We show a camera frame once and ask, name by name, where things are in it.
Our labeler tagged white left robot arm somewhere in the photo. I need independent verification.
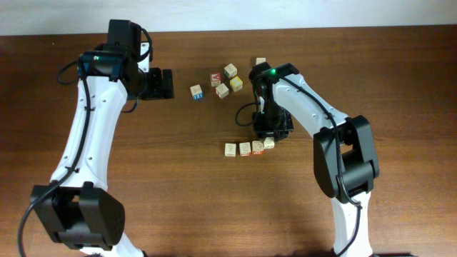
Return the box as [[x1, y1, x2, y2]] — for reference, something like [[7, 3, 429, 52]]
[[28, 19, 174, 257]]

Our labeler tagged red framed A block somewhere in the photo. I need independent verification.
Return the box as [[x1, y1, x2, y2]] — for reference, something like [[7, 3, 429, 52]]
[[210, 73, 221, 87]]

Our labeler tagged green framed wooden block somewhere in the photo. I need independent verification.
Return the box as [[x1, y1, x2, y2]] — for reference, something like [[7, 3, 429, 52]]
[[224, 64, 238, 79]]

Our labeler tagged red bottomed far block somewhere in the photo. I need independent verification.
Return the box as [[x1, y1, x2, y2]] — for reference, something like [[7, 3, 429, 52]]
[[256, 58, 266, 65]]

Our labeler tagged red sided wooden block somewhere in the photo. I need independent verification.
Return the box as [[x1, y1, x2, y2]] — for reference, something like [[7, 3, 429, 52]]
[[239, 142, 251, 156]]

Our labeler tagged elephant wooden block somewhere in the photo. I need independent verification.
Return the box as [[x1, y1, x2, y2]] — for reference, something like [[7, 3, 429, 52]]
[[251, 141, 264, 155]]

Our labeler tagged number 2 wooden block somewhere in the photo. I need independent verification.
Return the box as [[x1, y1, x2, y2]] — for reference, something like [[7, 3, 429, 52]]
[[263, 137, 275, 149]]

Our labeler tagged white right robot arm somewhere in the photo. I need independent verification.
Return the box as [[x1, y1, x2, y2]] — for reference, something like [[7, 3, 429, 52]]
[[248, 62, 380, 256]]

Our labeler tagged yellow framed I block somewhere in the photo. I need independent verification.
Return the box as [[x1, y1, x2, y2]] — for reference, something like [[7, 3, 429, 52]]
[[229, 76, 243, 92]]

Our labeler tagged plain I wooden block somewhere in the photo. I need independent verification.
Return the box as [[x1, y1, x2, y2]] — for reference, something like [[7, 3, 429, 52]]
[[215, 83, 229, 99]]

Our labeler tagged plain Y wooden block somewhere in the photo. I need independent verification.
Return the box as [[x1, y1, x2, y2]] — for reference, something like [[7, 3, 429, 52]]
[[224, 143, 237, 157]]

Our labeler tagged blue framed wooden block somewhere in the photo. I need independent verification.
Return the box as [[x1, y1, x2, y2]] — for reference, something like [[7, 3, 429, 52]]
[[190, 84, 204, 100]]

